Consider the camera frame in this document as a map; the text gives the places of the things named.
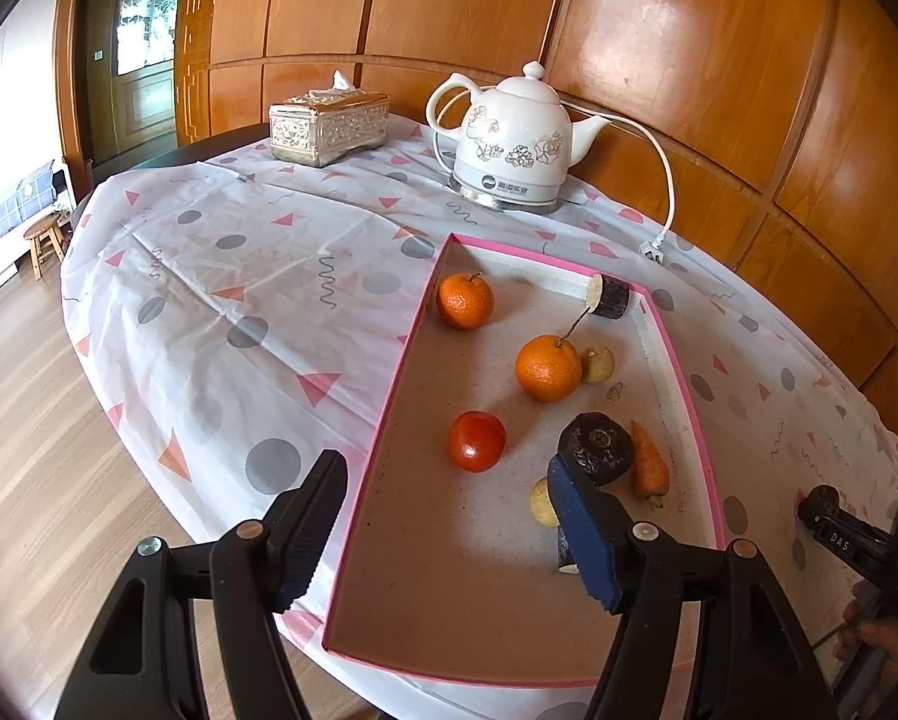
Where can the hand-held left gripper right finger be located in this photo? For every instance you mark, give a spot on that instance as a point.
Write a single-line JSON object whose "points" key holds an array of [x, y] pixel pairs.
{"points": [[588, 532]]}

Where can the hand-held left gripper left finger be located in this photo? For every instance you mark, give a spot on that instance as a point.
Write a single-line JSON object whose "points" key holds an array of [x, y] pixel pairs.
{"points": [[310, 532]]}

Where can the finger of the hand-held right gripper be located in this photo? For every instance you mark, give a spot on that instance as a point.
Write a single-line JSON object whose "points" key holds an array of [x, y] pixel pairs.
{"points": [[839, 538]]}

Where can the small dark cut piece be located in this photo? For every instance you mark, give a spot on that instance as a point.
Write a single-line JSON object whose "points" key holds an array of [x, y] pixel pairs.
{"points": [[565, 549]]}

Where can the small yellow round fruit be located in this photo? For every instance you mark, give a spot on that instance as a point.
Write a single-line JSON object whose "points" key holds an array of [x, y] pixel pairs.
{"points": [[543, 501]]}

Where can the large dark round fruit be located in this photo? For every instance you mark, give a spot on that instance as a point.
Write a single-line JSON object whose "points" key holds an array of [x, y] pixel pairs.
{"points": [[596, 448]]}

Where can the small orange carrot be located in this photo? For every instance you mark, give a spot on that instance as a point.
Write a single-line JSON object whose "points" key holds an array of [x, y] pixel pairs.
{"points": [[650, 469]]}

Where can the pink shallow cardboard box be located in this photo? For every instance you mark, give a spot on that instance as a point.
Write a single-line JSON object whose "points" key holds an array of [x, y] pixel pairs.
{"points": [[434, 577]]}

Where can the red tomato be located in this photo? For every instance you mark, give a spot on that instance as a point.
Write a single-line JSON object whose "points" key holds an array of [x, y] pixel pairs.
{"points": [[477, 441]]}

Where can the yellow-green small fruit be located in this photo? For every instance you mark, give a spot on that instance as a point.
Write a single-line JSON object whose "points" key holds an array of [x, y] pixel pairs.
{"points": [[599, 364]]}

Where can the large orange with stem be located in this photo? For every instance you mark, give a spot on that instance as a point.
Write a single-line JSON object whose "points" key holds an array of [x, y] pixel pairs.
{"points": [[547, 367]]}

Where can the dark cylinder piece pale face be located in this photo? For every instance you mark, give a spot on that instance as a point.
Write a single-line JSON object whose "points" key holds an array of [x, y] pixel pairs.
{"points": [[612, 298]]}

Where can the small orange tangerine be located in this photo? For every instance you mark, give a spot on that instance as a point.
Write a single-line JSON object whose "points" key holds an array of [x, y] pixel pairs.
{"points": [[465, 301]]}

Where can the person's right hand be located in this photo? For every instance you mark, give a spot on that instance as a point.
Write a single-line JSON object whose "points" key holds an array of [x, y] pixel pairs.
{"points": [[892, 641]]}

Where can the white patterned tablecloth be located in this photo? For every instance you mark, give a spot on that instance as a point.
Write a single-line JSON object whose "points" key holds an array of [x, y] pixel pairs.
{"points": [[231, 240]]}

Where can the silver kettle base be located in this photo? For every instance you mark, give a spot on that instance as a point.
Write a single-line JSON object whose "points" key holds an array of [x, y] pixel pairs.
{"points": [[494, 199]]}

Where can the silver embossed tissue box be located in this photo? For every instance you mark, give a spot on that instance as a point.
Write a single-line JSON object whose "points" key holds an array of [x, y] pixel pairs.
{"points": [[329, 131]]}

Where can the small wooden stool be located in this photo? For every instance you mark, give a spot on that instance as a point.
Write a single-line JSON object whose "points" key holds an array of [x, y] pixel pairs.
{"points": [[42, 229]]}

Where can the white floral ceramic kettle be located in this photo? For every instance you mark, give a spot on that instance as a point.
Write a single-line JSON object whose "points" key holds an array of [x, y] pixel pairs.
{"points": [[516, 127]]}

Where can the white tissue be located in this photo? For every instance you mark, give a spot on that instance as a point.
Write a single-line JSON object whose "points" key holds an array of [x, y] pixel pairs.
{"points": [[340, 82]]}

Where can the wooden glass door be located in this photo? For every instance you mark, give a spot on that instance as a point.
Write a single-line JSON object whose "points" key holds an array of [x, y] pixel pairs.
{"points": [[145, 90]]}

